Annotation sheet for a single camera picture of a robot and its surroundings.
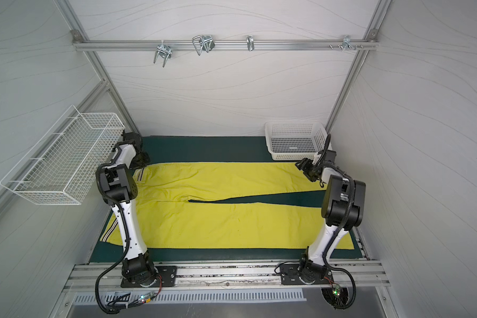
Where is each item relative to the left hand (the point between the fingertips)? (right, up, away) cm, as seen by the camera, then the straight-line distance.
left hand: (143, 164), depth 106 cm
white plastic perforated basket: (+84, +14, +12) cm, 86 cm away
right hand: (+85, 0, -7) cm, 85 cm away
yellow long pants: (+22, -24, -19) cm, 38 cm away
